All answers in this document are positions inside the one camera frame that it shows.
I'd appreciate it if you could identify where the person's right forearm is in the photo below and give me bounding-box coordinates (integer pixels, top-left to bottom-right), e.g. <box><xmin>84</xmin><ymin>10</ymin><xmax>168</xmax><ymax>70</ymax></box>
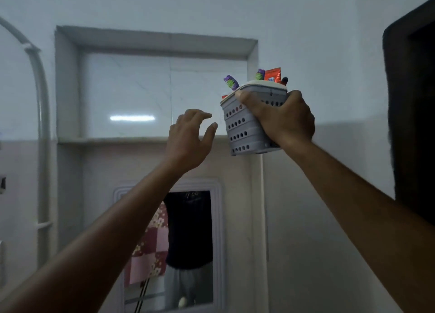
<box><xmin>284</xmin><ymin>140</ymin><xmax>435</xmax><ymax>313</ymax></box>

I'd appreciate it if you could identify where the person's left forearm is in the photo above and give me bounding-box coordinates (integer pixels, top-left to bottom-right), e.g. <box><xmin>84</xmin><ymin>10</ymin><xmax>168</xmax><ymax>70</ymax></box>
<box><xmin>0</xmin><ymin>158</ymin><xmax>199</xmax><ymax>313</ymax></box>

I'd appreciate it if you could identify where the white framed wall mirror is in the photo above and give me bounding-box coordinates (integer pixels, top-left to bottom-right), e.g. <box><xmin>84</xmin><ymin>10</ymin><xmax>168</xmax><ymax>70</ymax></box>
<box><xmin>113</xmin><ymin>178</ymin><xmax>225</xmax><ymax>313</ymax></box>

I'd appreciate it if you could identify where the white wall pipe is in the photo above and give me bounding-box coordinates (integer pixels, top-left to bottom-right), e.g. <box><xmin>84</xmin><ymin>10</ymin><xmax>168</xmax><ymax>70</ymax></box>
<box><xmin>0</xmin><ymin>16</ymin><xmax>53</xmax><ymax>270</ymax></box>

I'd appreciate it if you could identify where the person's right hand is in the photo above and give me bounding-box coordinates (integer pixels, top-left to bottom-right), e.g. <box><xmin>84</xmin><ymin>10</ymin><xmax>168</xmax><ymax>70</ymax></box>
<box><xmin>235</xmin><ymin>77</ymin><xmax>316</xmax><ymax>150</ymax></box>

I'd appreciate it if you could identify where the dark wooden door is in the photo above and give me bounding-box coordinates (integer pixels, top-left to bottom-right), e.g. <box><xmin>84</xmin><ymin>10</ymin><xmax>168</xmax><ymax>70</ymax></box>
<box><xmin>382</xmin><ymin>0</ymin><xmax>435</xmax><ymax>227</ymax></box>

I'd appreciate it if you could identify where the orange sachet packet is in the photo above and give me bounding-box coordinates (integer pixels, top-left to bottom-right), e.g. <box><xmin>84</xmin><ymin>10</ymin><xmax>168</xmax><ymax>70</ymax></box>
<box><xmin>264</xmin><ymin>67</ymin><xmax>282</xmax><ymax>84</ymax></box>

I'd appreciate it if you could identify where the person's left hand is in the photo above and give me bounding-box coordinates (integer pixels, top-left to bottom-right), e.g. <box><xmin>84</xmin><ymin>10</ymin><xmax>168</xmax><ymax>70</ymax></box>
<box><xmin>165</xmin><ymin>109</ymin><xmax>219</xmax><ymax>174</ymax></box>

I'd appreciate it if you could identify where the recessed wall niche shelf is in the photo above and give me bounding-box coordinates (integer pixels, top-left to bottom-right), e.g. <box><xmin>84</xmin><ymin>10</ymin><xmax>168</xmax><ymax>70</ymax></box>
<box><xmin>55</xmin><ymin>25</ymin><xmax>258</xmax><ymax>146</ymax></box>

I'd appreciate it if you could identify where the grey perforated plastic basket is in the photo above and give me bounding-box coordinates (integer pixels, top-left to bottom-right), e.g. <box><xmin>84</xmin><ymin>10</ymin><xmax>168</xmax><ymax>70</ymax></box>
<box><xmin>220</xmin><ymin>80</ymin><xmax>289</xmax><ymax>156</ymax></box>

